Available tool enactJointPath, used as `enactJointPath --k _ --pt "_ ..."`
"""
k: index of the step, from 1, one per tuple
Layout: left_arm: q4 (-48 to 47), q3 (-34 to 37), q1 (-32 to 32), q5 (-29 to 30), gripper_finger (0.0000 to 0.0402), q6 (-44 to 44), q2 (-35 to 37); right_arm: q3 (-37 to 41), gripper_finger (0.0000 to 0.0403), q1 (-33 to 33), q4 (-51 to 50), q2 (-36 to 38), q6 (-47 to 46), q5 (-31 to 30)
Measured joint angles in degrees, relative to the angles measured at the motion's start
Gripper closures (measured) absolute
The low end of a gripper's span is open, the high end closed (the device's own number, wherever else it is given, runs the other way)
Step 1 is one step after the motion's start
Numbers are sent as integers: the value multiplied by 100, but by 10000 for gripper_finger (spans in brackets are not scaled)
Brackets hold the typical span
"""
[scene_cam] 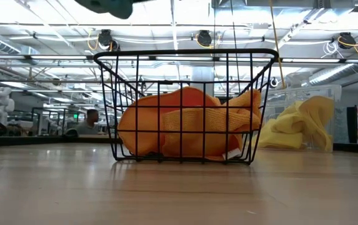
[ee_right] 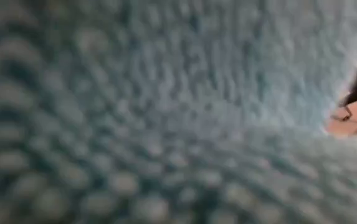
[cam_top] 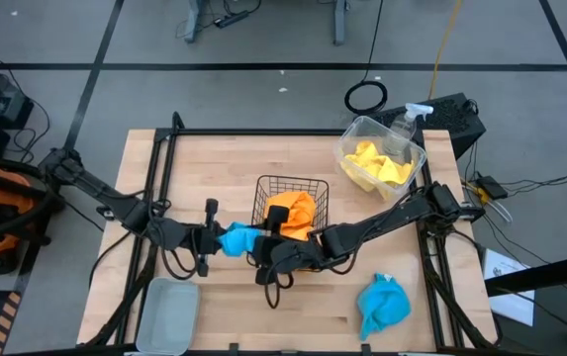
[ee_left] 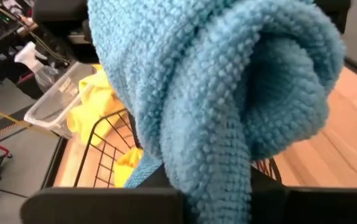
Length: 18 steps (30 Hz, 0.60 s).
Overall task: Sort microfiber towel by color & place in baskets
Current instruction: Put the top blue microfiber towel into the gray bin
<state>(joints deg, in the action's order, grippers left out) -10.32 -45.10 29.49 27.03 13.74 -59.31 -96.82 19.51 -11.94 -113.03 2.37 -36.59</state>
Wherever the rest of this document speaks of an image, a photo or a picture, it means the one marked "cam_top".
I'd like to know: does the orange microfiber towel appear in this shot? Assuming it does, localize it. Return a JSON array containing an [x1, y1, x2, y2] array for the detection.
[[280, 212, 317, 242], [262, 191, 318, 222]]

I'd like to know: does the white paper sheet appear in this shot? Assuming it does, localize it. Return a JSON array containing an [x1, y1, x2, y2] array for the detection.
[[482, 247, 536, 327]]

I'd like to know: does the clear spray bottle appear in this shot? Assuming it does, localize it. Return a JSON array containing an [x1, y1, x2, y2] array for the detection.
[[383, 102, 435, 155]]

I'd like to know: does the black wire basket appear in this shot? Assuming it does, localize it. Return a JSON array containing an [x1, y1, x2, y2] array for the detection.
[[250, 174, 331, 272]]

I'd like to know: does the orange and black vacuum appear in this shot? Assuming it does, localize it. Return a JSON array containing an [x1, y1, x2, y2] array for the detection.
[[0, 156, 64, 276]]

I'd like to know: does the yellow hanging cable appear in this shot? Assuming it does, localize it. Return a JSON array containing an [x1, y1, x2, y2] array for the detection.
[[427, 0, 464, 101]]

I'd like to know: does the grey plastic bin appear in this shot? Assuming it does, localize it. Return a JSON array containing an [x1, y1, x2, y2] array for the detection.
[[135, 276, 201, 356]]

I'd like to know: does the black perforated case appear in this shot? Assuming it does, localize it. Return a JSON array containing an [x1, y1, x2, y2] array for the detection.
[[367, 92, 488, 160]]

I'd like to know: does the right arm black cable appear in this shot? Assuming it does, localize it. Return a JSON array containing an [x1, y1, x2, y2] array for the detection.
[[261, 269, 295, 311]]

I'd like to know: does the black power strip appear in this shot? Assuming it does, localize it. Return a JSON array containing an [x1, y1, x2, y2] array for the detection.
[[212, 9, 250, 30]]

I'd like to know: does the clear plastic bin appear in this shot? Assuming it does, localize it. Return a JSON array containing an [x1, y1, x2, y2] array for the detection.
[[332, 115, 428, 203]]

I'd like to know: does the yellow microfiber towel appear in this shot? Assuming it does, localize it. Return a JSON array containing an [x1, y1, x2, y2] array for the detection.
[[340, 140, 388, 192], [374, 155, 417, 188]]

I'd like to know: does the black power adapter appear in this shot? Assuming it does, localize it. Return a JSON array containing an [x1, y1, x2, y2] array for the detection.
[[475, 175, 511, 201]]

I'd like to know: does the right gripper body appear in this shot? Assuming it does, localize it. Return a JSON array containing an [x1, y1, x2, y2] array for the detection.
[[254, 205, 324, 287]]

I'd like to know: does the blue microfiber towel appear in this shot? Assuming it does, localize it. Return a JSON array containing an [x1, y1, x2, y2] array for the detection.
[[217, 222, 265, 258], [356, 272, 413, 342]]

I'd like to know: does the black aluminium rig frame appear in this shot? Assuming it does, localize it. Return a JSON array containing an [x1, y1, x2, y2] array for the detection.
[[83, 111, 501, 351]]

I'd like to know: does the black coiled cable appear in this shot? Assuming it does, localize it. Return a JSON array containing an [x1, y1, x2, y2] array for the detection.
[[343, 0, 389, 117]]

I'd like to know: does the black metal bar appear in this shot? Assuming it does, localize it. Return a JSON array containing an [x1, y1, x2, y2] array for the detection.
[[484, 250, 567, 298]]

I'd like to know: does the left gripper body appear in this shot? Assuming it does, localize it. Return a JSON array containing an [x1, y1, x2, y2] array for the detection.
[[191, 197, 225, 278]]

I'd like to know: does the grey desk leg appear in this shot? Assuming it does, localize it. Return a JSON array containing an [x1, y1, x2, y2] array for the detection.
[[185, 0, 205, 45], [331, 0, 352, 46]]

